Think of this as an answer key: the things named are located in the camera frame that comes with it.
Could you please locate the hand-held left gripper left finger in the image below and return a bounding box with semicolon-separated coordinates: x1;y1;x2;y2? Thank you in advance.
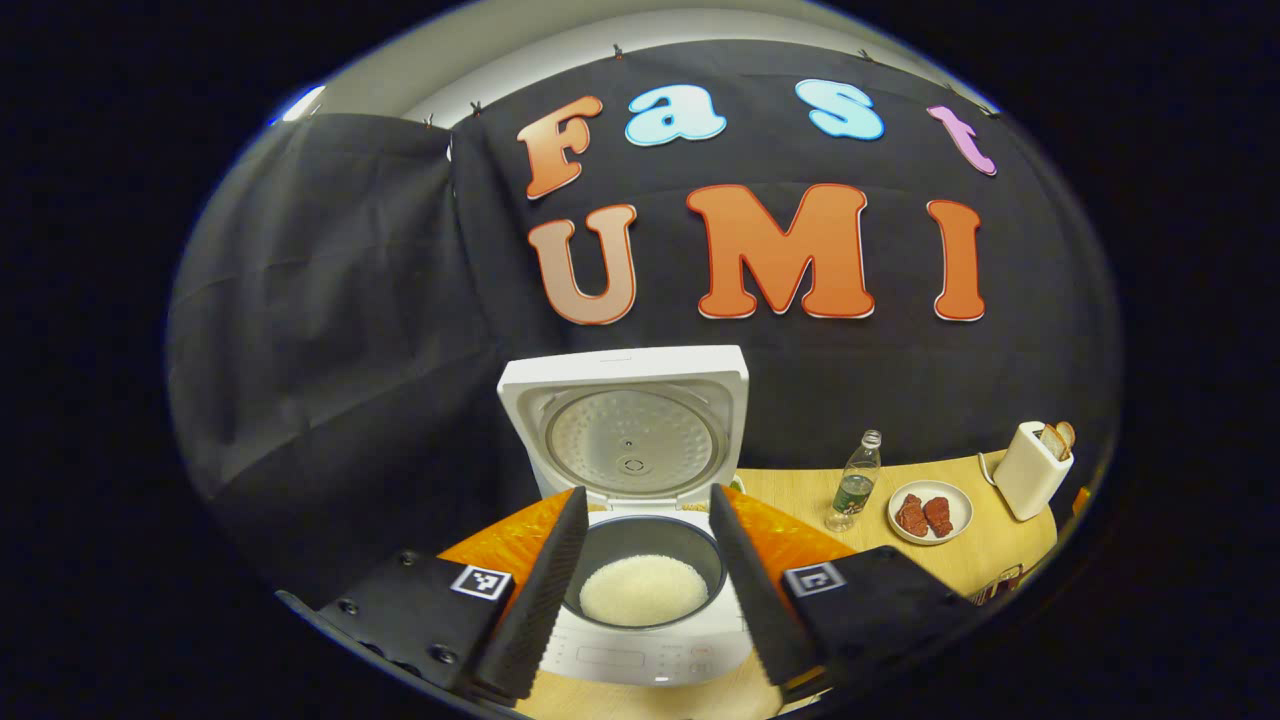
312;486;591;701

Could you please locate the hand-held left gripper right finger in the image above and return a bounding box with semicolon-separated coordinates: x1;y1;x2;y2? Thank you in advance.
708;484;991;701

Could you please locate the white rice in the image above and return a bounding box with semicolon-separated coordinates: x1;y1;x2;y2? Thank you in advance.
580;555;709;628

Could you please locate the white rice cooker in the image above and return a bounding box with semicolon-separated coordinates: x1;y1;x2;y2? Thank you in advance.
497;346;753;687

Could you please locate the white toaster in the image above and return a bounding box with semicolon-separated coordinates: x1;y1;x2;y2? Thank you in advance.
992;421;1076;522

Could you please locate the white round plate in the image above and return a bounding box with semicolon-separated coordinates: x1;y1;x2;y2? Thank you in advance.
887;480;974;546

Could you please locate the clear plastic water bottle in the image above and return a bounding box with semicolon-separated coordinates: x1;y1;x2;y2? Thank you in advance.
825;430;883;533

